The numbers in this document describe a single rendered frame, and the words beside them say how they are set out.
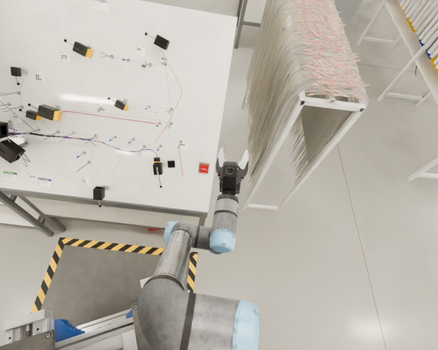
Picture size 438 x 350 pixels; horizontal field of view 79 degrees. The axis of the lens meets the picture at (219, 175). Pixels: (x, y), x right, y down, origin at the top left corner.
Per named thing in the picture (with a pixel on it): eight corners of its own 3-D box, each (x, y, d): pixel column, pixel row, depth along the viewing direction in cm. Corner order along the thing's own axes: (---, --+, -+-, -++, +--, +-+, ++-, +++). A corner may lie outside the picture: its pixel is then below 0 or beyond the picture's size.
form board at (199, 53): (1, 185, 151) (-2, 187, 149) (-34, -30, 115) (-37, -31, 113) (208, 210, 159) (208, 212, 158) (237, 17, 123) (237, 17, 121)
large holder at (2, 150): (5, 123, 136) (-18, 128, 123) (35, 146, 141) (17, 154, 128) (-2, 132, 138) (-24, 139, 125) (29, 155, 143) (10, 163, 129)
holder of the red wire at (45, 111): (37, 97, 132) (23, 99, 122) (65, 107, 134) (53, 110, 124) (36, 107, 134) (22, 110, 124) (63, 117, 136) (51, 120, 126)
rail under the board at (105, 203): (206, 218, 163) (207, 214, 158) (5, 194, 155) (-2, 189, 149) (207, 210, 166) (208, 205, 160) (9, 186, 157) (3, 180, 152)
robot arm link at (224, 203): (213, 208, 81) (240, 211, 81) (215, 194, 83) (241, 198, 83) (214, 217, 88) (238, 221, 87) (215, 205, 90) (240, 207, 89)
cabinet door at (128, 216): (197, 232, 198) (200, 212, 165) (122, 223, 195) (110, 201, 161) (197, 229, 200) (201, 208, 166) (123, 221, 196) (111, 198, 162)
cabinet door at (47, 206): (122, 223, 195) (110, 201, 161) (44, 214, 191) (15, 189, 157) (122, 220, 196) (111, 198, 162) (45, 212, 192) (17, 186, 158)
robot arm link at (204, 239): (199, 230, 96) (201, 220, 87) (229, 236, 97) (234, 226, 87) (195, 252, 92) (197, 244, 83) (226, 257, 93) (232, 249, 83)
